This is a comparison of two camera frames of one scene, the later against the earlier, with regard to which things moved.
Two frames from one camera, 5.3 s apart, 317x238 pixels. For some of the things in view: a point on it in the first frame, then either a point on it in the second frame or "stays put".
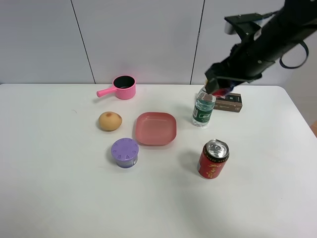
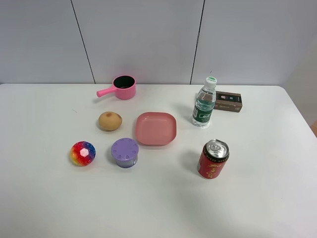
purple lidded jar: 125,151 stays put
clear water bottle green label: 203,108 stays put
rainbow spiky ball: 223,91 to 82,153
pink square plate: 156,129 stays put
